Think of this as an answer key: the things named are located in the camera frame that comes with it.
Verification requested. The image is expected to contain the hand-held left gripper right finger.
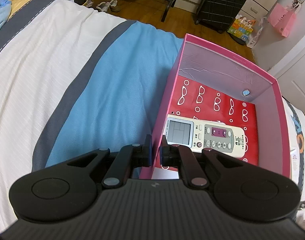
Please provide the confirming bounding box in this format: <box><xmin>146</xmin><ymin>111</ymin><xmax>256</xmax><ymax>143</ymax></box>
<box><xmin>159</xmin><ymin>135</ymin><xmax>258</xmax><ymax>189</ymax></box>

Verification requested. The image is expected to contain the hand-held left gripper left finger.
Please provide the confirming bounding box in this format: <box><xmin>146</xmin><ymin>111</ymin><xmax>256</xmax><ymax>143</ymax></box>
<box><xmin>65</xmin><ymin>134</ymin><xmax>153</xmax><ymax>189</ymax></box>

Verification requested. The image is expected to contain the white air conditioner remote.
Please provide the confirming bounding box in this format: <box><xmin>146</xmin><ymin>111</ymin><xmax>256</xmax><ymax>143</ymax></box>
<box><xmin>163</xmin><ymin>114</ymin><xmax>247</xmax><ymax>158</ymax></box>

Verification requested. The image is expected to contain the pink cardboard box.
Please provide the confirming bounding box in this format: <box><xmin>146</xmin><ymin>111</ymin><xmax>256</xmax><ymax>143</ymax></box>
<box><xmin>139</xmin><ymin>33</ymin><xmax>293</xmax><ymax>180</ymax></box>

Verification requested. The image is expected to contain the red printed paper bag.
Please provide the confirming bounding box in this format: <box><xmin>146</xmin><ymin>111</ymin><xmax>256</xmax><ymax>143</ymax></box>
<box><xmin>152</xmin><ymin>79</ymin><xmax>259</xmax><ymax>170</ymax></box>

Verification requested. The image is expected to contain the striped bed sheet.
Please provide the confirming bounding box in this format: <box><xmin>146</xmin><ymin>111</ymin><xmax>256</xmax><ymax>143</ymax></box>
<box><xmin>0</xmin><ymin>0</ymin><xmax>305</xmax><ymax>230</ymax></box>

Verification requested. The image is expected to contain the colourful gift bag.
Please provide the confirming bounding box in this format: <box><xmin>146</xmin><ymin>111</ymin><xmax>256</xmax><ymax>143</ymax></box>
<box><xmin>227</xmin><ymin>16</ymin><xmax>255</xmax><ymax>45</ymax></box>

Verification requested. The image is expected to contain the black metal clothes rack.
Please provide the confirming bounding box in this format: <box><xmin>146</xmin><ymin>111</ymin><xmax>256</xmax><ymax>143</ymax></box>
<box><xmin>112</xmin><ymin>0</ymin><xmax>179</xmax><ymax>22</ymax></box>

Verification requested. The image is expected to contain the white plastic bag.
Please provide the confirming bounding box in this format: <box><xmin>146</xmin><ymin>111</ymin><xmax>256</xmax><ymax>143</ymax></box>
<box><xmin>247</xmin><ymin>17</ymin><xmax>268</xmax><ymax>48</ymax></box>

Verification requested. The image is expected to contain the white door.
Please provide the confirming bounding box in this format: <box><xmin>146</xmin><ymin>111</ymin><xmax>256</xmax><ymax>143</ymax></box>
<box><xmin>275</xmin><ymin>22</ymin><xmax>305</xmax><ymax>113</ymax></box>

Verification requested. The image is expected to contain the black suitcase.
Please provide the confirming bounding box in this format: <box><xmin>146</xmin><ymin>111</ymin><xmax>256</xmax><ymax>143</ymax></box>
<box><xmin>194</xmin><ymin>0</ymin><xmax>247</xmax><ymax>34</ymax></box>

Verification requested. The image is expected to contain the pink paper bag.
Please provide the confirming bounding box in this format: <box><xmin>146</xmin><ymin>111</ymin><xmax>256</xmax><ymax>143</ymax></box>
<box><xmin>267</xmin><ymin>2</ymin><xmax>297</xmax><ymax>38</ymax></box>

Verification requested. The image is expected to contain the light blue blanket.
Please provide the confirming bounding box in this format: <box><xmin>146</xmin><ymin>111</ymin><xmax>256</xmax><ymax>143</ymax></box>
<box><xmin>0</xmin><ymin>0</ymin><xmax>13</xmax><ymax>39</ymax></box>

